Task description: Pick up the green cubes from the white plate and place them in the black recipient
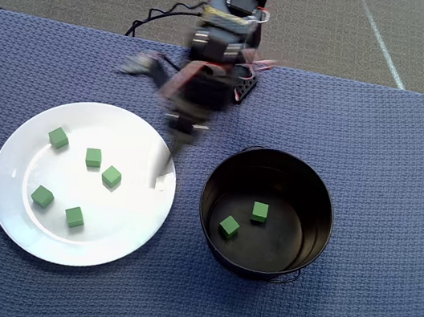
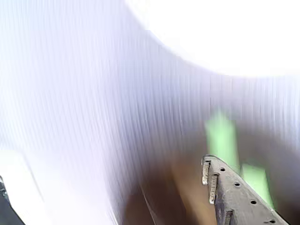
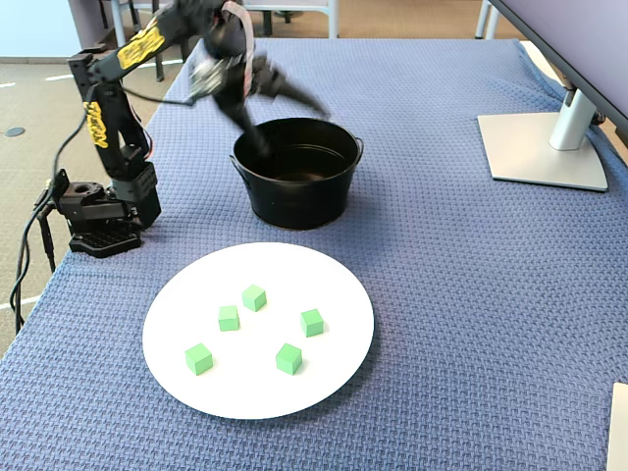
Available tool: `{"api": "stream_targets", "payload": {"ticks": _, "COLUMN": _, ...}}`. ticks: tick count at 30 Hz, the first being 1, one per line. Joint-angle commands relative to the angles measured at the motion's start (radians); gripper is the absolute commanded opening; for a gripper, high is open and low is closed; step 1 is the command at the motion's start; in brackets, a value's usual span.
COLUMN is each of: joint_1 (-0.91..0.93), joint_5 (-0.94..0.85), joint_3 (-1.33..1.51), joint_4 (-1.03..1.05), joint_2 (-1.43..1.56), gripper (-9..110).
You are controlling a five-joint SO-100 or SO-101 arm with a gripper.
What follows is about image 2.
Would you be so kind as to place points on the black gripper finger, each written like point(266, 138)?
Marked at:
point(5, 213)
point(239, 201)

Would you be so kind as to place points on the green cube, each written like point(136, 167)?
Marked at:
point(255, 180)
point(221, 140)

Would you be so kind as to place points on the white round plate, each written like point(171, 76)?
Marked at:
point(222, 35)

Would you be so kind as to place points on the black metal bucket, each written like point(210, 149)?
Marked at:
point(164, 187)

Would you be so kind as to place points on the blue woven table cloth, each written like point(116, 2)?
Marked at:
point(70, 82)

